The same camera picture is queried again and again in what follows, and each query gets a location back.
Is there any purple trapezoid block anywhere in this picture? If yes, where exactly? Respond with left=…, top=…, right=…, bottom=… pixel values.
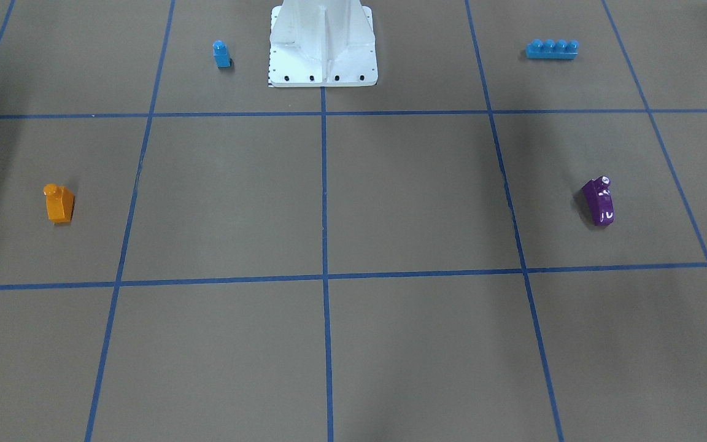
left=581, top=176, right=615, bottom=227

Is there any long blue studded brick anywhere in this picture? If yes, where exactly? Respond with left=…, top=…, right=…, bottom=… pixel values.
left=525, top=39, right=580, bottom=60

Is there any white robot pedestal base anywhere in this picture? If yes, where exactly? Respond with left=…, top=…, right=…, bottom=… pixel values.
left=268, top=1, right=379, bottom=88

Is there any small blue block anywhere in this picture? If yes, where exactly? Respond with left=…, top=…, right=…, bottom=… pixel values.
left=212, top=40, right=232, bottom=68

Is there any orange trapezoid block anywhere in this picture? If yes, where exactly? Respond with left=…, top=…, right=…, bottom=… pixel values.
left=43, top=184, right=75, bottom=224

